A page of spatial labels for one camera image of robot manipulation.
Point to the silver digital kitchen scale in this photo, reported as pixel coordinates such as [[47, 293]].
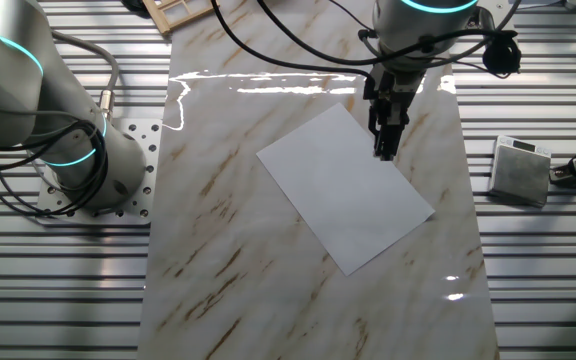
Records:
[[518, 175]]

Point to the white paper sheet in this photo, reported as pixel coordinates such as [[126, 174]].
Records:
[[343, 190]]

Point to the marble pattern table board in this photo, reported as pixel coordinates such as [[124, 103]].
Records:
[[268, 300]]

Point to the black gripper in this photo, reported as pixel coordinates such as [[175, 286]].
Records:
[[393, 85]]

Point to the small wooden window frame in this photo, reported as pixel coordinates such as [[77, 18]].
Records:
[[192, 16]]

